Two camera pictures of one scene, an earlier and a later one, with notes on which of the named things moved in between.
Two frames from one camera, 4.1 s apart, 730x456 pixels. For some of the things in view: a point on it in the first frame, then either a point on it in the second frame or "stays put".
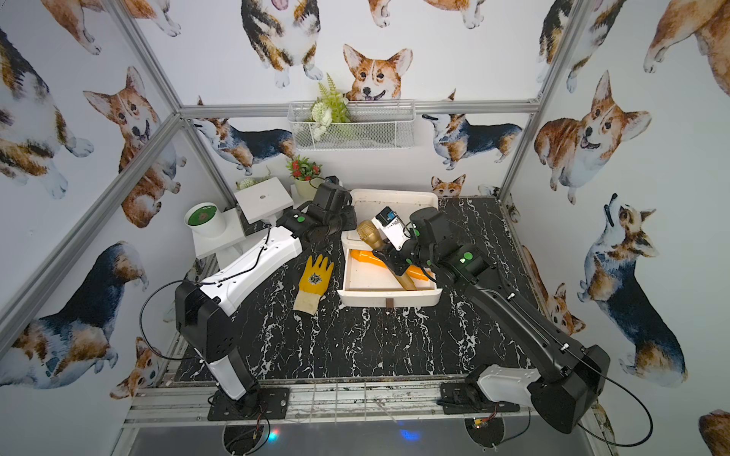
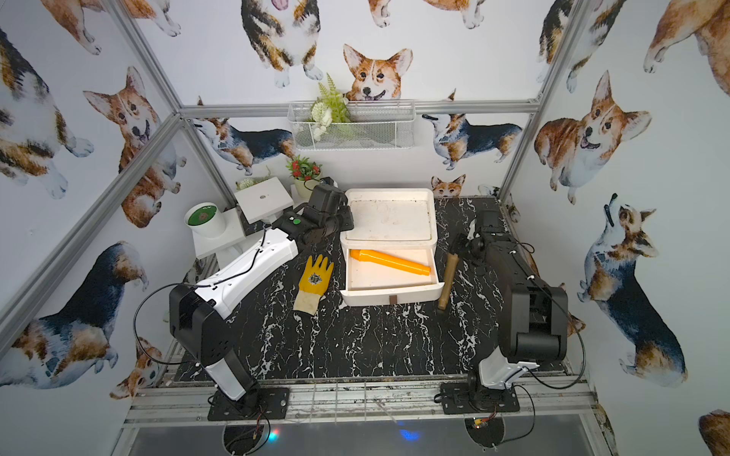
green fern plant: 330,107 stays put
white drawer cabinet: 372,285 stays put
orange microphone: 413,271 stays put
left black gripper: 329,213 stays put
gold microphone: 374,237 -> 451,266
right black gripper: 393,258 -> 458,246
